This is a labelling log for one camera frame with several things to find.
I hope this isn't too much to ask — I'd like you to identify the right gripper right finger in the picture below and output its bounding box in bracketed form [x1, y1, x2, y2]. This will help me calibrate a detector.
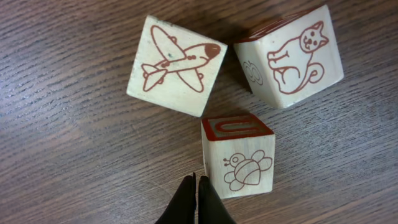
[198, 176, 236, 224]

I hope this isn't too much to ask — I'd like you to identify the red letter U block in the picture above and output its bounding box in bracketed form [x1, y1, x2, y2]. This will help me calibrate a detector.
[201, 113, 275, 199]

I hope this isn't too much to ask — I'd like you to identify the wooden block with picture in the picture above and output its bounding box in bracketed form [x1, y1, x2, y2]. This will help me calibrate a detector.
[126, 16, 228, 117]

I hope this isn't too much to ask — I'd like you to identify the wooden block green Z side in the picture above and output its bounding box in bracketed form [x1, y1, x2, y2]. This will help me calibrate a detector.
[234, 4, 344, 108]

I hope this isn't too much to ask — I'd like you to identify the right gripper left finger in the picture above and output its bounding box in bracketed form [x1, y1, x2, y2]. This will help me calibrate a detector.
[155, 173, 197, 224]

